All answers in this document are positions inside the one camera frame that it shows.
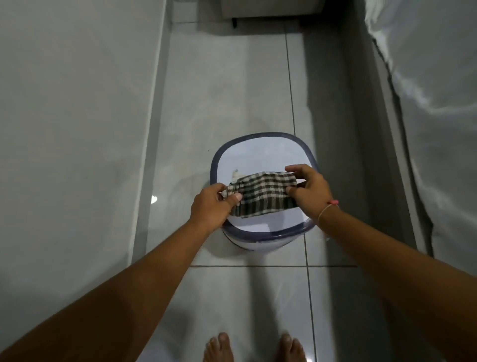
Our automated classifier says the person's left hand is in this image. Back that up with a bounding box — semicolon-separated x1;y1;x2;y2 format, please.
189;183;243;233

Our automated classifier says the pink string bracelet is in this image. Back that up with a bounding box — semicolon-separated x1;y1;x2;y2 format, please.
317;200;340;228

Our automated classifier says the person's right foot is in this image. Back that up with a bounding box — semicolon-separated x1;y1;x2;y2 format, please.
275;333;308;362

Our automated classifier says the person's right forearm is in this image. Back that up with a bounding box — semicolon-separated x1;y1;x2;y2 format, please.
318;207;477;362

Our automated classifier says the person's foot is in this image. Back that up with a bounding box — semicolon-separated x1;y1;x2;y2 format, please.
275;333;308;362
203;333;235;362

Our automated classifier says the white laundry basket blue rim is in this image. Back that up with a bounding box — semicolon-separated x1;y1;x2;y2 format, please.
210;132;319;254

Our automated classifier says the checkered cloth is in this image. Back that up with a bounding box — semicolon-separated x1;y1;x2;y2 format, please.
221;171;307;219

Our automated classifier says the person's left foot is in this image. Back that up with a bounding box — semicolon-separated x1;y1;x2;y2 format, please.
203;333;235;362

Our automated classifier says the person's left forearm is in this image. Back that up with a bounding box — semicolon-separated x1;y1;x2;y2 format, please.
0;218;224;362

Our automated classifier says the person's right hand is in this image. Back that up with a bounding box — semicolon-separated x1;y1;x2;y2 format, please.
285;164;335;224

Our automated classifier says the white bed sheet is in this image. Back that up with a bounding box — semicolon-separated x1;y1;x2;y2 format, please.
364;0;477;276

